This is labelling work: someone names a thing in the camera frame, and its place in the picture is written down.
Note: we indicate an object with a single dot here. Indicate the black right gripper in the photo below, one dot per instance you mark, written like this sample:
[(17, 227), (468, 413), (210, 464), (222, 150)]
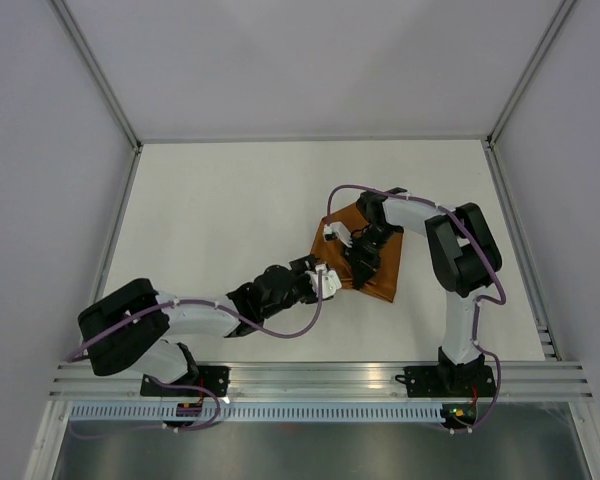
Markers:
[(362, 267)]

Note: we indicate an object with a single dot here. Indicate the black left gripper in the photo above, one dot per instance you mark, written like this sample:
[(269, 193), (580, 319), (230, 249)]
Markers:
[(300, 266)]

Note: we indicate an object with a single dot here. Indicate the orange-brown cloth napkin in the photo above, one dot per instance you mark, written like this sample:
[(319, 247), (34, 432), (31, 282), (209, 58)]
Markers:
[(383, 285)]

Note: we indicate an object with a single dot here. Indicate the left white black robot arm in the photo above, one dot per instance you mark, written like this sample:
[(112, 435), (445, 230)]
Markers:
[(137, 327)]

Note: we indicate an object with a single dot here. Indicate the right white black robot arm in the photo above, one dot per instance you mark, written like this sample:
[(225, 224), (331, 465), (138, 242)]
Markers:
[(465, 261)]

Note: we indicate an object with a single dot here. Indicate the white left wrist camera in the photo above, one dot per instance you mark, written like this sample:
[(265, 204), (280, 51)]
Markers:
[(324, 281)]

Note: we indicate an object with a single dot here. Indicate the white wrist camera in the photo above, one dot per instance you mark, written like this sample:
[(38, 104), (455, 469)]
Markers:
[(337, 231), (324, 281)]

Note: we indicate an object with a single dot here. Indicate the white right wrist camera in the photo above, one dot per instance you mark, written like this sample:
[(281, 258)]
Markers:
[(337, 231)]

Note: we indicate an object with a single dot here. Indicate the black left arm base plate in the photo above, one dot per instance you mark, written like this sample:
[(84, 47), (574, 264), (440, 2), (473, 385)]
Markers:
[(215, 379)]

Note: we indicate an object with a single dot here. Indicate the aluminium right side rail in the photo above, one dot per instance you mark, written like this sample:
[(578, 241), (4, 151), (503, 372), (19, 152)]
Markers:
[(522, 253)]

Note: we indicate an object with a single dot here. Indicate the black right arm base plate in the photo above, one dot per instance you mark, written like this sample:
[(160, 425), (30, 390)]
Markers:
[(425, 382)]

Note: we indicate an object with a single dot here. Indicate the white slotted cable duct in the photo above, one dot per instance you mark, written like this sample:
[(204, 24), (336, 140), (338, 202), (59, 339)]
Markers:
[(366, 412)]

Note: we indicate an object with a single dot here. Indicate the aluminium front rail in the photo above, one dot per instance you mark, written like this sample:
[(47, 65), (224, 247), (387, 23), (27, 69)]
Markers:
[(525, 381)]

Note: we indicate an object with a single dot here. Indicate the aluminium frame post right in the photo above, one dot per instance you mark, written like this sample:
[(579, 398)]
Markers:
[(549, 37)]

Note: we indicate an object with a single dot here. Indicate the aluminium frame post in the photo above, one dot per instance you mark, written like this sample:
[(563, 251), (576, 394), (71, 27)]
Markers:
[(549, 37), (79, 42)]

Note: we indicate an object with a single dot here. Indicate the aluminium frame post left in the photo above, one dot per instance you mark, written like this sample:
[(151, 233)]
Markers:
[(79, 42)]

